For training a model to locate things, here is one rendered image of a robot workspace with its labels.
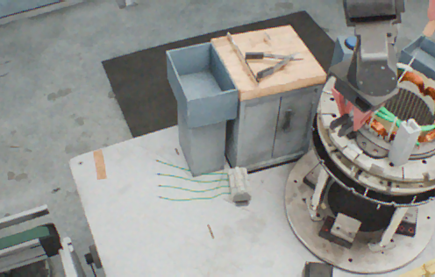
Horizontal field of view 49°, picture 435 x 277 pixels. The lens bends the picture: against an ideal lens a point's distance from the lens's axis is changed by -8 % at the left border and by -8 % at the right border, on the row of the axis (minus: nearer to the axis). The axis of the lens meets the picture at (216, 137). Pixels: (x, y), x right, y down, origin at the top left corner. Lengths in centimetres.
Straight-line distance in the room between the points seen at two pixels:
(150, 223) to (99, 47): 188
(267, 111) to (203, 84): 16
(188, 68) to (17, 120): 157
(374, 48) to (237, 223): 63
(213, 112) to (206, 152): 15
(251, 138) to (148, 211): 29
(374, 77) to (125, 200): 73
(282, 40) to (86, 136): 145
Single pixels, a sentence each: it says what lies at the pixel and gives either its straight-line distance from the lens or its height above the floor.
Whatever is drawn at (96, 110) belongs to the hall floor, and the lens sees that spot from 255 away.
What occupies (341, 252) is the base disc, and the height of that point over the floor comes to 80.
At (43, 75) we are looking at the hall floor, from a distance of 284.
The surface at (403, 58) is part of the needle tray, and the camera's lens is 126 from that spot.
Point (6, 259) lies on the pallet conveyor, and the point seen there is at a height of 72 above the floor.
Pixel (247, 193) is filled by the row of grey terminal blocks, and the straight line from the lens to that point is 118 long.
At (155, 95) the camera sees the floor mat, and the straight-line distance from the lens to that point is 256.
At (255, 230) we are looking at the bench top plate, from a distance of 117.
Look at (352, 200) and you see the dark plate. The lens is 126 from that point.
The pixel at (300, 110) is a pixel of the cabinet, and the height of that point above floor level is 96.
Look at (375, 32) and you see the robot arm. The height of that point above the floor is 139.
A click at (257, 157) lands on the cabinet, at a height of 83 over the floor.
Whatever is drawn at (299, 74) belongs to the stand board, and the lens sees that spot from 110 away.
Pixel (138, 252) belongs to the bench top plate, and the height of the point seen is 78.
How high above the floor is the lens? 177
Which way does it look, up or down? 48 degrees down
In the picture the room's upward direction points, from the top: 2 degrees clockwise
